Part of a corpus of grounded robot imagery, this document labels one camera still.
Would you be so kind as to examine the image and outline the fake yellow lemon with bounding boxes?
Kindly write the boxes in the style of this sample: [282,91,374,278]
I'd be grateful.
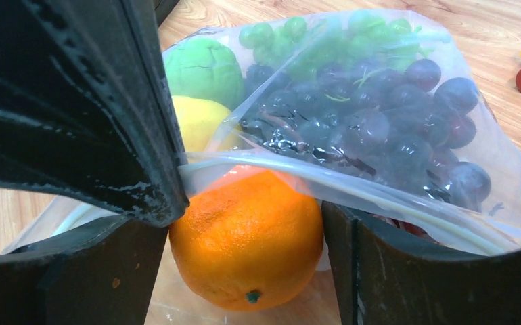
[171,95,231,152]

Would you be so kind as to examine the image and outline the green fake grapes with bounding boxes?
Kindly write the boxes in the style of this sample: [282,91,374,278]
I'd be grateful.
[239,10,430,80]

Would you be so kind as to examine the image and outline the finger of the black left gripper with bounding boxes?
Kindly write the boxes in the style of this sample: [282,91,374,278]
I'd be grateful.
[0,1,188,227]

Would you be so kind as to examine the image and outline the fake orange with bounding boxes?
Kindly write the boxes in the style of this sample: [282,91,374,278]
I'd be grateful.
[168,171,324,311]

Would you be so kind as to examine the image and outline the fake green lime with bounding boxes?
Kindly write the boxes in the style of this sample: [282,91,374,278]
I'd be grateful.
[164,37,244,110]

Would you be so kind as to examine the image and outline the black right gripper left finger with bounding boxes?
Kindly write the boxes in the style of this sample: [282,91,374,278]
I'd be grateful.
[0,216,168,324]

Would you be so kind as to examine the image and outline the dark purple fake grapes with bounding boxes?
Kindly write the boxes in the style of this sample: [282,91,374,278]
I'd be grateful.
[240,59,491,211]

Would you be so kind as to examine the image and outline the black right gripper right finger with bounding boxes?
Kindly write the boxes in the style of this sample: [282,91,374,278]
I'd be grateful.
[321,202,521,324]

